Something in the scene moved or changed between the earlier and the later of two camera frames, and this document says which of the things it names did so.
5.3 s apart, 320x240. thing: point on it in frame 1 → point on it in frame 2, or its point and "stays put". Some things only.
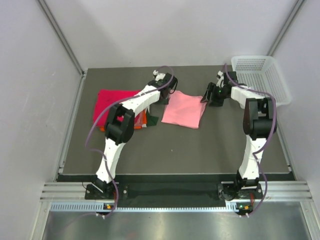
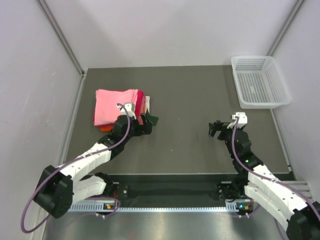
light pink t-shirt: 183,110 → 106,111
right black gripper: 212,88 → 219,125
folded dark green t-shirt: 151,120 stays put
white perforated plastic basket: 263,73 stays put
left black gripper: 164,102 → 144,129
